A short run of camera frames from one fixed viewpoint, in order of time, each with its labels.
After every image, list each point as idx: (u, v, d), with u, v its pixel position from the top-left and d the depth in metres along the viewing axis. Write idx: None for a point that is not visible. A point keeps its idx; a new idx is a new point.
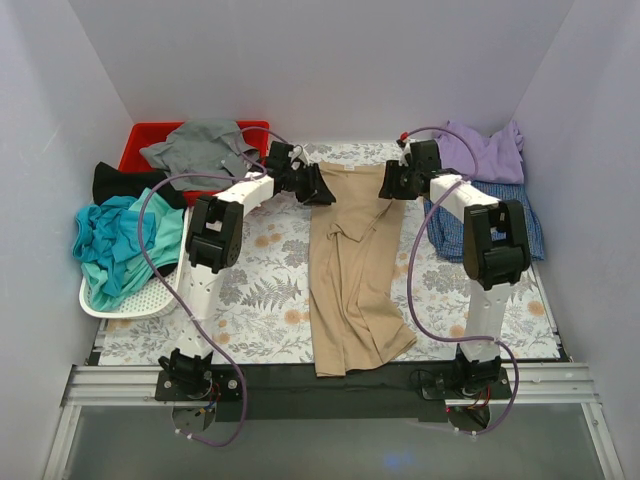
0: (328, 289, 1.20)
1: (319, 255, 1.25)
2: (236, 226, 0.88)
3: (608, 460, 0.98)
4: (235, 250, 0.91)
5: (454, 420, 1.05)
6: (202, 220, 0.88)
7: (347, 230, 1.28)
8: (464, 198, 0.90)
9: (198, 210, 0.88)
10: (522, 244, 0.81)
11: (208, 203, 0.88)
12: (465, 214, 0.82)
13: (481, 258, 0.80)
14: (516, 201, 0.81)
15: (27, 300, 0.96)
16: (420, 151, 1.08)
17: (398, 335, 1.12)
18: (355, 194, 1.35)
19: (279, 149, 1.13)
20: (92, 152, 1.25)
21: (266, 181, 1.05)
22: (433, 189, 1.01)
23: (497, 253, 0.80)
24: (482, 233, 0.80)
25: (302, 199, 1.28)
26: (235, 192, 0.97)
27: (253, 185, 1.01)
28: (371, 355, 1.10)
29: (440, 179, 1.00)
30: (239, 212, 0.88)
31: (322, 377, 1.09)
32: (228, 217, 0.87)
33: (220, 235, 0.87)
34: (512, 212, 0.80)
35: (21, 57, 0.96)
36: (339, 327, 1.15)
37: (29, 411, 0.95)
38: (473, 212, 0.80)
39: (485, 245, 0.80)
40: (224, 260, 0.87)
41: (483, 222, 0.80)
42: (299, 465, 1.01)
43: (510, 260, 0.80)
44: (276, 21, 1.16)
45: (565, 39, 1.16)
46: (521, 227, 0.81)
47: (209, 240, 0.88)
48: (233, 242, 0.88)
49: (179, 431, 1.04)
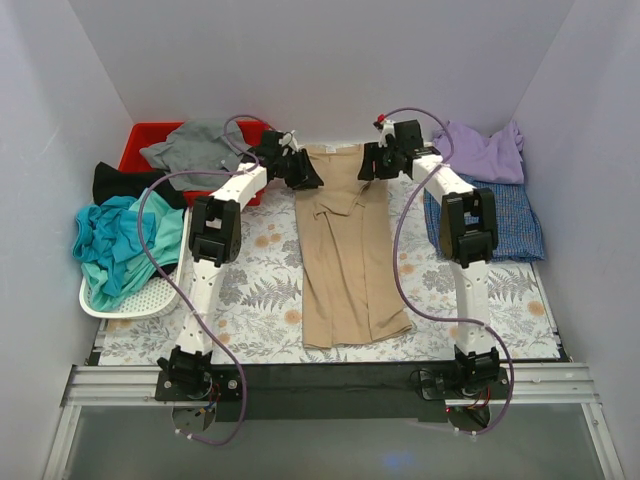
0: (321, 265, 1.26)
1: (310, 234, 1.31)
2: (236, 222, 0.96)
3: (608, 460, 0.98)
4: (236, 242, 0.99)
5: (454, 420, 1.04)
6: (202, 220, 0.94)
7: (333, 208, 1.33)
8: (442, 183, 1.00)
9: (197, 211, 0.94)
10: (491, 230, 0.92)
11: (206, 205, 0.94)
12: (443, 202, 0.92)
13: (455, 242, 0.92)
14: (488, 190, 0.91)
15: (27, 300, 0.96)
16: (402, 132, 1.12)
17: (394, 319, 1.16)
18: (335, 176, 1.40)
19: (270, 137, 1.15)
20: (92, 152, 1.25)
21: (258, 172, 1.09)
22: (415, 170, 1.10)
23: (469, 237, 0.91)
24: (457, 220, 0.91)
25: (292, 184, 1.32)
26: (230, 189, 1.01)
27: (248, 180, 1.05)
28: (361, 331, 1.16)
29: (423, 159, 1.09)
30: (237, 209, 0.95)
31: (309, 347, 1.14)
32: (226, 216, 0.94)
33: (221, 232, 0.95)
34: (485, 200, 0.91)
35: (20, 57, 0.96)
36: (331, 304, 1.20)
37: (29, 411, 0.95)
38: (450, 201, 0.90)
39: (459, 231, 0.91)
40: (226, 255, 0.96)
41: (459, 211, 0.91)
42: (299, 464, 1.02)
43: (480, 243, 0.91)
44: (276, 21, 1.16)
45: (566, 39, 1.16)
46: (492, 215, 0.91)
47: (211, 236, 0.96)
48: (234, 237, 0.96)
49: (179, 431, 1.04)
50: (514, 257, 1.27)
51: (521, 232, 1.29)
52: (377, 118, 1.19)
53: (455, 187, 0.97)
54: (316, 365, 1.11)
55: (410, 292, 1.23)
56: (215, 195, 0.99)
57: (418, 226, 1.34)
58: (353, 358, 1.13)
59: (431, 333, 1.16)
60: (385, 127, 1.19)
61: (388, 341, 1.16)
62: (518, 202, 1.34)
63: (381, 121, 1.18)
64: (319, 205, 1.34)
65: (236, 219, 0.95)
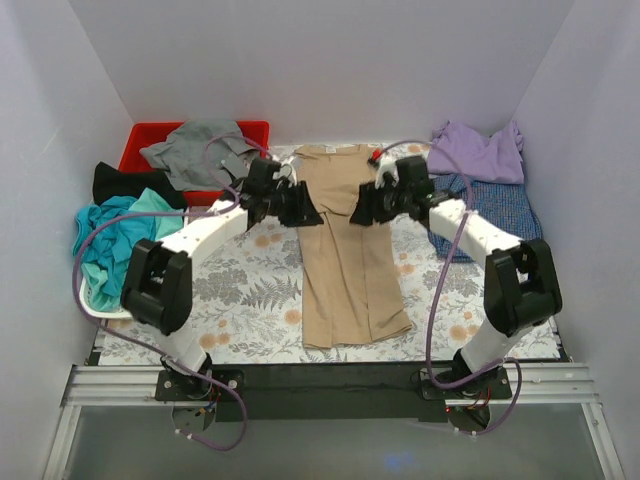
0: (321, 265, 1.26)
1: (310, 234, 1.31)
2: (181, 282, 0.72)
3: (608, 460, 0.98)
4: (185, 307, 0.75)
5: (454, 420, 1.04)
6: (140, 273, 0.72)
7: (333, 208, 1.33)
8: (477, 237, 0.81)
9: (136, 261, 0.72)
10: (552, 289, 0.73)
11: (147, 253, 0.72)
12: (490, 264, 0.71)
13: (511, 312, 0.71)
14: (542, 242, 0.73)
15: (27, 300, 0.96)
16: (410, 175, 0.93)
17: (394, 319, 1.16)
18: (337, 176, 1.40)
19: (262, 172, 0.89)
20: (92, 152, 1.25)
21: (235, 213, 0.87)
22: (434, 219, 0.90)
23: (527, 304, 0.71)
24: (512, 286, 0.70)
25: (288, 221, 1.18)
26: (188, 234, 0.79)
27: (217, 224, 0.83)
28: (361, 331, 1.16)
29: (440, 207, 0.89)
30: (185, 266, 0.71)
31: (308, 347, 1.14)
32: (169, 273, 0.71)
33: (160, 292, 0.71)
34: (540, 255, 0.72)
35: (21, 56, 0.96)
36: (331, 305, 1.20)
37: (29, 411, 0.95)
38: (500, 263, 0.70)
39: (516, 298, 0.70)
40: (166, 324, 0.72)
41: (512, 274, 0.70)
42: (299, 464, 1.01)
43: (541, 308, 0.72)
44: (276, 22, 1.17)
45: (565, 39, 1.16)
46: (549, 271, 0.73)
47: (150, 296, 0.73)
48: (178, 301, 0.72)
49: (179, 431, 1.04)
50: None
51: (521, 232, 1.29)
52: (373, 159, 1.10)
53: (495, 240, 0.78)
54: (316, 364, 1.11)
55: (410, 292, 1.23)
56: (166, 240, 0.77)
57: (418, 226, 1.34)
58: (353, 358, 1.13)
59: (431, 333, 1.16)
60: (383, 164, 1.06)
61: (389, 341, 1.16)
62: (518, 202, 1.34)
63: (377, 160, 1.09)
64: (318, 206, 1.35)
65: (182, 279, 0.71)
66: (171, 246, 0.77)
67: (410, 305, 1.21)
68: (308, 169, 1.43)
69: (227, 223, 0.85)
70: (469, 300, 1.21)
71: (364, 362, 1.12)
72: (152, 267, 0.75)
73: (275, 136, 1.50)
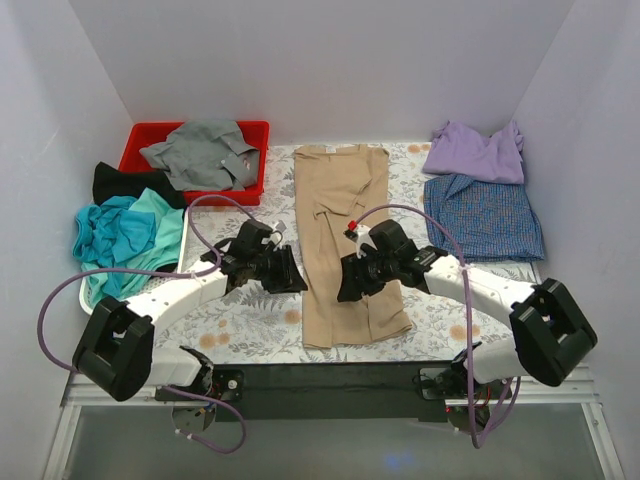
0: (322, 265, 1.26)
1: (310, 234, 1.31)
2: (138, 352, 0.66)
3: (608, 461, 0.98)
4: (143, 375, 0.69)
5: (454, 420, 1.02)
6: (98, 332, 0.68)
7: (333, 208, 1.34)
8: (487, 293, 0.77)
9: (97, 318, 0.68)
10: (582, 325, 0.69)
11: (110, 313, 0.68)
12: (515, 322, 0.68)
13: (552, 365, 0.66)
14: (555, 281, 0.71)
15: (27, 300, 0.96)
16: (390, 241, 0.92)
17: (394, 319, 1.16)
18: (338, 176, 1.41)
19: (251, 235, 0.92)
20: (92, 152, 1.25)
21: (213, 276, 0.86)
22: (431, 283, 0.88)
23: (564, 351, 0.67)
24: (545, 338, 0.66)
25: (273, 288, 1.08)
26: (157, 297, 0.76)
27: (191, 287, 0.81)
28: (361, 331, 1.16)
29: (434, 267, 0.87)
30: (147, 334, 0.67)
31: (309, 347, 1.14)
32: (127, 338, 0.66)
33: (114, 358, 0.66)
34: (560, 296, 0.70)
35: (21, 56, 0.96)
36: (331, 304, 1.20)
37: (28, 411, 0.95)
38: (526, 319, 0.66)
39: (552, 349, 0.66)
40: (116, 390, 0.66)
41: (540, 325, 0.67)
42: (298, 464, 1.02)
43: (578, 350, 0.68)
44: (276, 21, 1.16)
45: (565, 39, 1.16)
46: (573, 309, 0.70)
47: (106, 358, 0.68)
48: (134, 369, 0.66)
49: (179, 431, 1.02)
50: (514, 257, 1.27)
51: (521, 232, 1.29)
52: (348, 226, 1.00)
53: (509, 292, 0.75)
54: (316, 365, 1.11)
55: (411, 292, 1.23)
56: (134, 300, 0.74)
57: (418, 226, 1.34)
58: (353, 358, 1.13)
59: (431, 332, 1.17)
60: (358, 235, 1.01)
61: (389, 341, 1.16)
62: (518, 202, 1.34)
63: (353, 229, 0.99)
64: (318, 206, 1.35)
65: (141, 347, 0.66)
66: (137, 307, 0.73)
67: (410, 305, 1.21)
68: (308, 169, 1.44)
69: (202, 287, 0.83)
70: None
71: (364, 361, 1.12)
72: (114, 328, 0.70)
73: (275, 136, 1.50)
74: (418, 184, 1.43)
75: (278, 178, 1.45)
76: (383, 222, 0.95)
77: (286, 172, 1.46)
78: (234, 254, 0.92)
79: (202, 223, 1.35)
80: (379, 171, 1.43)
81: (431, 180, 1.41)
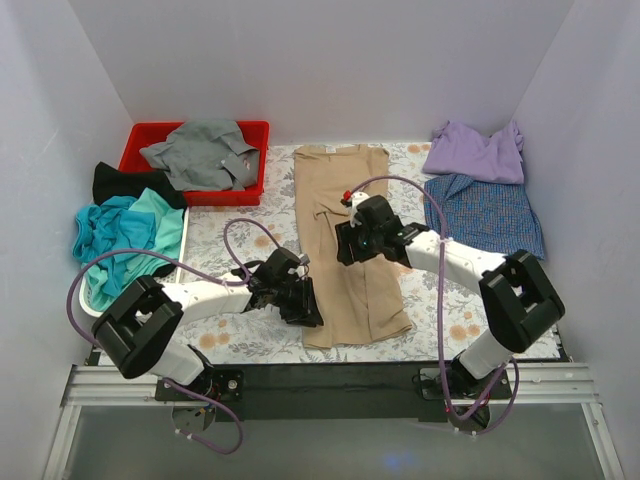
0: (323, 266, 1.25)
1: (311, 234, 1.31)
2: (162, 331, 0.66)
3: (608, 461, 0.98)
4: (156, 358, 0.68)
5: (454, 420, 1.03)
6: (126, 305, 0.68)
7: (333, 208, 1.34)
8: (462, 263, 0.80)
9: (131, 292, 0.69)
10: (550, 295, 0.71)
11: (145, 290, 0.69)
12: (485, 288, 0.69)
13: (521, 329, 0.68)
14: (525, 251, 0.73)
15: (27, 300, 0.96)
16: (376, 216, 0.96)
17: (394, 319, 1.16)
18: (337, 177, 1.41)
19: (280, 262, 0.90)
20: (92, 152, 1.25)
21: (239, 290, 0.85)
22: (413, 256, 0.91)
23: (533, 317, 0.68)
24: (514, 303, 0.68)
25: (290, 316, 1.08)
26: (189, 289, 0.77)
27: (220, 291, 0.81)
28: (361, 332, 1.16)
29: (415, 240, 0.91)
30: (175, 317, 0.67)
31: (308, 346, 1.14)
32: (157, 316, 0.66)
33: (138, 332, 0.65)
34: (528, 265, 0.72)
35: (21, 57, 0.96)
36: (331, 304, 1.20)
37: (29, 411, 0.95)
38: (494, 284, 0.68)
39: (520, 314, 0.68)
40: (126, 367, 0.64)
41: (507, 291, 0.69)
42: (298, 464, 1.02)
43: (547, 318, 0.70)
44: (276, 21, 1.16)
45: (565, 39, 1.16)
46: (542, 279, 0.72)
47: (126, 333, 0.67)
48: (152, 348, 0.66)
49: (179, 431, 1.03)
50: None
51: (521, 232, 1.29)
52: (343, 197, 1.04)
53: (482, 262, 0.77)
54: (316, 364, 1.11)
55: (410, 292, 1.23)
56: (167, 288, 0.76)
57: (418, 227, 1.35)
58: (353, 358, 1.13)
59: (431, 332, 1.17)
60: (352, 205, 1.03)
61: (389, 341, 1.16)
62: (518, 202, 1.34)
63: (348, 199, 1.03)
64: (318, 206, 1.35)
65: (166, 328, 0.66)
66: (169, 294, 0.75)
67: (410, 304, 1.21)
68: (307, 169, 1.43)
69: (228, 296, 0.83)
70: (469, 300, 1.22)
71: (364, 361, 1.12)
72: (142, 308, 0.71)
73: (275, 136, 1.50)
74: (418, 184, 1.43)
75: (278, 178, 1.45)
76: (371, 198, 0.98)
77: (286, 172, 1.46)
78: (258, 277, 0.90)
79: (202, 222, 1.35)
80: (379, 170, 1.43)
81: (431, 180, 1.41)
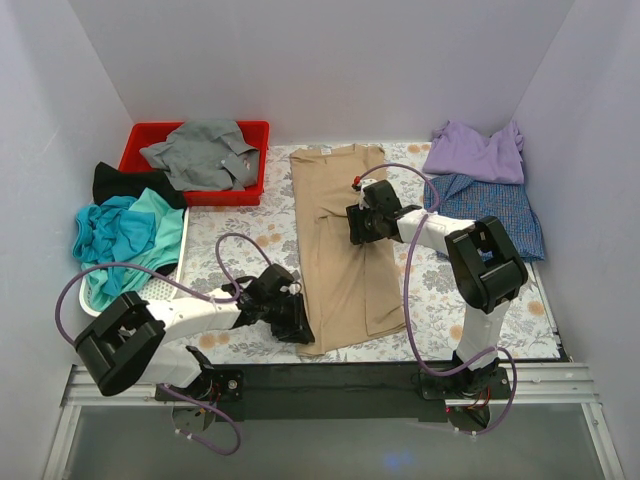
0: (321, 271, 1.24)
1: (309, 237, 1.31)
2: (141, 352, 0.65)
3: (608, 461, 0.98)
4: (139, 374, 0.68)
5: (454, 420, 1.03)
6: (109, 322, 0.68)
7: (335, 211, 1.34)
8: (437, 228, 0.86)
9: (115, 308, 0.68)
10: (514, 256, 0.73)
11: (128, 307, 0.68)
12: (449, 244, 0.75)
13: (479, 283, 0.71)
14: (493, 216, 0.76)
15: (27, 299, 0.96)
16: (377, 197, 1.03)
17: (393, 317, 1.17)
18: (338, 177, 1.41)
19: (272, 279, 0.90)
20: (92, 152, 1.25)
21: (228, 307, 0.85)
22: (402, 229, 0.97)
23: (493, 274, 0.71)
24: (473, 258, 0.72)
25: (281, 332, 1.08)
26: (174, 306, 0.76)
27: (207, 308, 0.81)
28: (359, 332, 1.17)
29: (407, 216, 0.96)
30: (157, 338, 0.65)
31: (303, 353, 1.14)
32: (136, 337, 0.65)
33: (117, 353, 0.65)
34: (492, 227, 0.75)
35: (21, 56, 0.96)
36: (330, 305, 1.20)
37: (29, 411, 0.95)
38: (454, 239, 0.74)
39: (479, 269, 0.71)
40: (105, 385, 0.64)
41: (467, 247, 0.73)
42: (298, 464, 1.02)
43: (508, 278, 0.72)
44: (276, 21, 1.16)
45: (566, 39, 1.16)
46: (506, 242, 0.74)
47: (108, 350, 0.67)
48: (131, 368, 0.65)
49: (179, 431, 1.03)
50: None
51: (522, 232, 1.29)
52: (353, 183, 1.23)
53: (453, 226, 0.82)
54: (316, 365, 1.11)
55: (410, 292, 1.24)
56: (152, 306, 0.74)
57: None
58: (353, 358, 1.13)
59: (431, 333, 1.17)
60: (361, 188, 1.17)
61: (388, 341, 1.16)
62: (518, 202, 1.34)
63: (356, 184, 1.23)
64: (317, 208, 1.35)
65: (145, 350, 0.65)
66: (154, 312, 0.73)
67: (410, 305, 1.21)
68: (304, 171, 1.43)
69: (216, 313, 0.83)
70: None
71: (364, 362, 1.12)
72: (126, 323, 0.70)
73: (275, 136, 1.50)
74: (417, 184, 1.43)
75: (278, 178, 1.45)
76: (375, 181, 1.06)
77: (286, 172, 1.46)
78: (249, 293, 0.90)
79: (202, 222, 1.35)
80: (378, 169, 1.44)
81: (431, 180, 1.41)
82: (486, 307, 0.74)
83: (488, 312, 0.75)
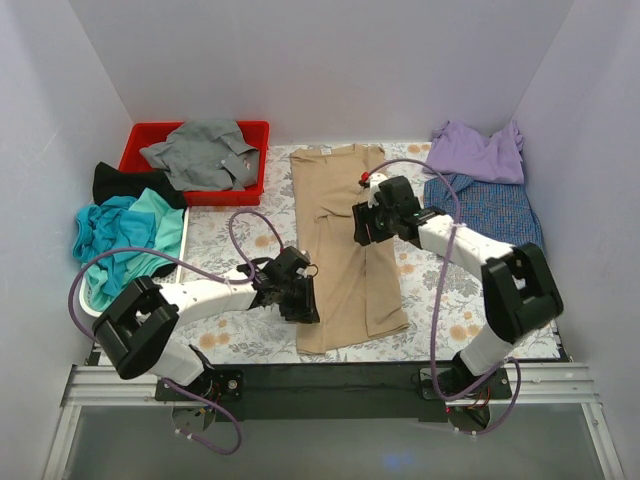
0: (321, 271, 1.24)
1: (309, 237, 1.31)
2: (157, 335, 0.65)
3: (608, 461, 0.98)
4: (154, 358, 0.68)
5: (454, 420, 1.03)
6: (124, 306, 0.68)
7: (335, 211, 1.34)
8: (469, 248, 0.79)
9: (129, 293, 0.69)
10: (551, 290, 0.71)
11: (143, 291, 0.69)
12: (486, 273, 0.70)
13: (514, 319, 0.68)
14: (535, 246, 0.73)
15: (26, 299, 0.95)
16: (394, 195, 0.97)
17: (392, 318, 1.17)
18: (338, 177, 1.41)
19: (289, 259, 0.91)
20: (92, 152, 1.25)
21: (243, 287, 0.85)
22: (424, 237, 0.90)
23: (529, 310, 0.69)
24: (511, 292, 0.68)
25: (292, 312, 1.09)
26: (188, 290, 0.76)
27: (220, 292, 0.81)
28: (359, 332, 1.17)
29: (429, 222, 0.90)
30: (172, 321, 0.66)
31: (303, 353, 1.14)
32: (152, 320, 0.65)
33: (134, 336, 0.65)
34: (533, 259, 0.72)
35: (20, 56, 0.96)
36: (329, 305, 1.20)
37: (29, 411, 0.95)
38: (495, 272, 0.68)
39: (516, 304, 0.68)
40: (123, 368, 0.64)
41: (508, 281, 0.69)
42: (298, 464, 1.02)
43: (543, 313, 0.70)
44: (276, 21, 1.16)
45: (566, 39, 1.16)
46: (545, 274, 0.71)
47: (124, 334, 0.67)
48: (148, 351, 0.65)
49: (179, 431, 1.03)
50: None
51: (521, 232, 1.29)
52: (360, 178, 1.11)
53: (489, 250, 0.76)
54: (316, 364, 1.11)
55: (410, 292, 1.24)
56: (166, 289, 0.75)
57: None
58: (353, 358, 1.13)
59: (431, 333, 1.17)
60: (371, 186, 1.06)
61: (388, 341, 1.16)
62: (518, 202, 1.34)
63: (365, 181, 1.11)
64: (317, 208, 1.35)
65: (161, 332, 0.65)
66: (168, 295, 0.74)
67: (410, 305, 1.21)
68: (303, 171, 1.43)
69: (230, 295, 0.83)
70: (469, 300, 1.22)
71: (364, 362, 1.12)
72: (141, 308, 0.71)
73: (275, 136, 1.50)
74: (418, 184, 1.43)
75: (278, 178, 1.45)
76: (394, 178, 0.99)
77: (286, 172, 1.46)
78: (266, 273, 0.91)
79: (202, 222, 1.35)
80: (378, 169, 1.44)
81: (431, 180, 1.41)
82: (515, 341, 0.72)
83: (513, 344, 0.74)
